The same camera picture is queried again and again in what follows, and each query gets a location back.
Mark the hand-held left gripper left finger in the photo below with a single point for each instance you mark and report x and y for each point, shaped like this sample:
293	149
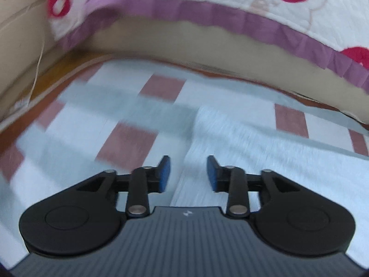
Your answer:
165	176

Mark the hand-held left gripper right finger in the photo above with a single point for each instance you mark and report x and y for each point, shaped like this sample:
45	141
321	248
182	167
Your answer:
212	176

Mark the light grey printed sweatshirt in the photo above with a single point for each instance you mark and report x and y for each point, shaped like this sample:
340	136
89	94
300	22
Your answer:
259	144

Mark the pink grey checkered blanket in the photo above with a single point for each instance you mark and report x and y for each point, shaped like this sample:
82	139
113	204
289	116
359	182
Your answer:
86	121

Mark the cream foam cushion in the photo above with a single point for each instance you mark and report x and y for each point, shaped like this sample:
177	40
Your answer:
201	46

